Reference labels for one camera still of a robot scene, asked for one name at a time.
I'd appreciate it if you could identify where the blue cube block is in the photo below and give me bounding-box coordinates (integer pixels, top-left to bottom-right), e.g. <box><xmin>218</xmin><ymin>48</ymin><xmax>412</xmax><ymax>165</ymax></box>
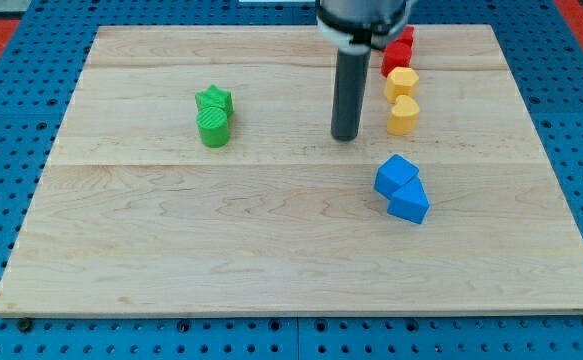
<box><xmin>374</xmin><ymin>154</ymin><xmax>419</xmax><ymax>199</ymax></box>

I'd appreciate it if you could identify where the green cylinder block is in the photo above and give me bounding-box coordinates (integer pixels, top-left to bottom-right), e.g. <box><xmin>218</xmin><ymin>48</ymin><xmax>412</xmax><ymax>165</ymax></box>
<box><xmin>196</xmin><ymin>107</ymin><xmax>230</xmax><ymax>148</ymax></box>

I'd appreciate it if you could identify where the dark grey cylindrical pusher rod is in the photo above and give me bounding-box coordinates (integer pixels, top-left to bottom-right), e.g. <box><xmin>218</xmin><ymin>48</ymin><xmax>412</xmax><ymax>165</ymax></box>
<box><xmin>331</xmin><ymin>50</ymin><xmax>370</xmax><ymax>142</ymax></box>

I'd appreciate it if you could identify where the light wooden board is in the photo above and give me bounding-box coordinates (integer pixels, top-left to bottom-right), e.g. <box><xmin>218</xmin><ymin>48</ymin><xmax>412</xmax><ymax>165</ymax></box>
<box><xmin>0</xmin><ymin>25</ymin><xmax>583</xmax><ymax>318</ymax></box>

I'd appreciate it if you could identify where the red block front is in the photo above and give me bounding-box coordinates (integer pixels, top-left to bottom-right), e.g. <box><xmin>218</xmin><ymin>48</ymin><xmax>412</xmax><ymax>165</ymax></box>
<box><xmin>381</xmin><ymin>41</ymin><xmax>412</xmax><ymax>77</ymax></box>

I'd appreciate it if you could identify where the yellow hexagon block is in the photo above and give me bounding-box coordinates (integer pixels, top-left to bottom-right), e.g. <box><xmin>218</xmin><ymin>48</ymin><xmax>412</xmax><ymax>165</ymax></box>
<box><xmin>384</xmin><ymin>67</ymin><xmax>420</xmax><ymax>103</ymax></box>

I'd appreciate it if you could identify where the red block rear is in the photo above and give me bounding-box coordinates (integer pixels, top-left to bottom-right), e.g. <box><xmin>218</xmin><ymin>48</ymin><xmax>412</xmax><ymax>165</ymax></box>
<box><xmin>396</xmin><ymin>25</ymin><xmax>415</xmax><ymax>48</ymax></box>

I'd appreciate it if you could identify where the blue triangle block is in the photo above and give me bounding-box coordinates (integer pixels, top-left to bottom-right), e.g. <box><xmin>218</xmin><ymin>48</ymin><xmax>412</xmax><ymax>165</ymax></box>
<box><xmin>387</xmin><ymin>177</ymin><xmax>430</xmax><ymax>224</ymax></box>

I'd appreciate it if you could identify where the green star block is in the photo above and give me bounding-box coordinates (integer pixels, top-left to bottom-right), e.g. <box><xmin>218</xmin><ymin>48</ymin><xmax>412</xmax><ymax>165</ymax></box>
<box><xmin>195</xmin><ymin>85</ymin><xmax>234</xmax><ymax>118</ymax></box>

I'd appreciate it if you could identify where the red block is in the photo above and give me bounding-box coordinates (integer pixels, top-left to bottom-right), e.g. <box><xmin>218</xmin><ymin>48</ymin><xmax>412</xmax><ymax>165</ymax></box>
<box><xmin>396</xmin><ymin>25</ymin><xmax>415</xmax><ymax>48</ymax></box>
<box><xmin>381</xmin><ymin>41</ymin><xmax>412</xmax><ymax>77</ymax></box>

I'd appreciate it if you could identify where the yellow heart block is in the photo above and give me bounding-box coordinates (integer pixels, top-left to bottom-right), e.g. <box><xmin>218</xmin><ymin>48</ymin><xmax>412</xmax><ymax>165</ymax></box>
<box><xmin>387</xmin><ymin>95</ymin><xmax>420</xmax><ymax>135</ymax></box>

